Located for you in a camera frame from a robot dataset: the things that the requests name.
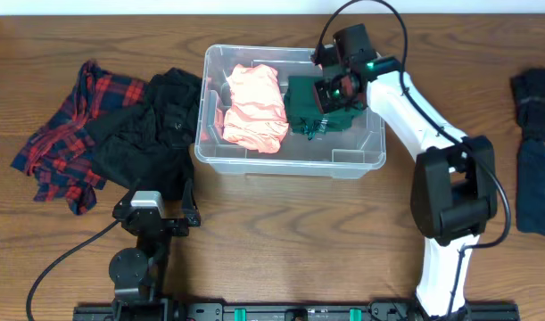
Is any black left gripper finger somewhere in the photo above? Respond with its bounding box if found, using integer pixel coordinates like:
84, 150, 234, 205
181, 178, 199, 218
114, 178, 141, 209

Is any dark green garment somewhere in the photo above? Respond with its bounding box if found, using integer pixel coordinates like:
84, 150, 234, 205
284, 76, 364, 140

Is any salmon pink garment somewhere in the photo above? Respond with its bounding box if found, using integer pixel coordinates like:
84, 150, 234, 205
209, 64, 289, 154

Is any black garment with grey stripe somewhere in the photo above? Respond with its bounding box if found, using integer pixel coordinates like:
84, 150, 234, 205
510, 68, 545, 142

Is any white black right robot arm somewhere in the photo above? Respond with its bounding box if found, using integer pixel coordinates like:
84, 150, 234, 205
311, 24, 500, 320

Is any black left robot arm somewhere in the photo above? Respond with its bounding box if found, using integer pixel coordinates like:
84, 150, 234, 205
108, 179, 201, 321

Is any clear plastic storage bin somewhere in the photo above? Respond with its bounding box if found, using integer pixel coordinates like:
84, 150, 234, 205
194, 45, 386, 179

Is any black crumpled garment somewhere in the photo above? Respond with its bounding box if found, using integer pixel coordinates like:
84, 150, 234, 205
85, 68, 202, 201

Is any red navy plaid shirt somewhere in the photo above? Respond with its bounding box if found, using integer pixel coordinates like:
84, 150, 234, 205
11, 60, 147, 215

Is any dark navy folded garment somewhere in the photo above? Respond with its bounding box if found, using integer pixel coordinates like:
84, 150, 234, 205
516, 139, 545, 236

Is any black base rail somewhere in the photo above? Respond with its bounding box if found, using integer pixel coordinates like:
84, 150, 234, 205
72, 297, 520, 321

